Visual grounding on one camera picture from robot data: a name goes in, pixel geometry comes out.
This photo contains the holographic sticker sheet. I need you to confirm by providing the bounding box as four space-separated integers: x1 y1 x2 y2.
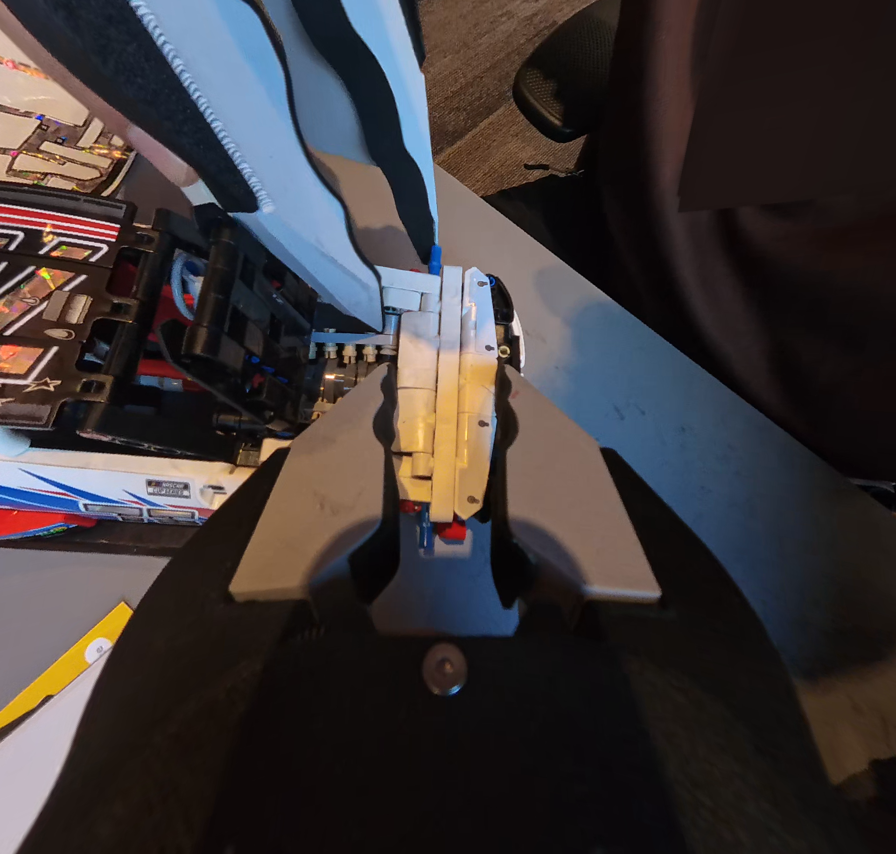
0 28 137 197

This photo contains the thick instruction booklet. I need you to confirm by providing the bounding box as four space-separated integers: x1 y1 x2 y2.
0 601 137 854

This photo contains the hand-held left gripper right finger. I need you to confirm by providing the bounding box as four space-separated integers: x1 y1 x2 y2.
492 364 662 610

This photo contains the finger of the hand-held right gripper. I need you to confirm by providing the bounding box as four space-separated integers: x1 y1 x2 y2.
244 0 442 260
111 0 386 333

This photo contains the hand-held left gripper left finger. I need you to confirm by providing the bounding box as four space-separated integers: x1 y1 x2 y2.
227 364 401 603

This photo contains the black mesh office chair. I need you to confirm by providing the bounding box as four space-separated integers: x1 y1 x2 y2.
512 0 624 145

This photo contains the grey desk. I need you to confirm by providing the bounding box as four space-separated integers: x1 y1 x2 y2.
0 147 896 799

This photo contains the white toy brick panel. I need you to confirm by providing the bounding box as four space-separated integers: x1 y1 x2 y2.
392 265 501 522

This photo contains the toy brick race car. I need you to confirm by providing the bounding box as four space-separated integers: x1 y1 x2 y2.
0 189 526 561

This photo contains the person's right hand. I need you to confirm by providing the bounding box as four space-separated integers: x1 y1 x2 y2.
128 128 202 188

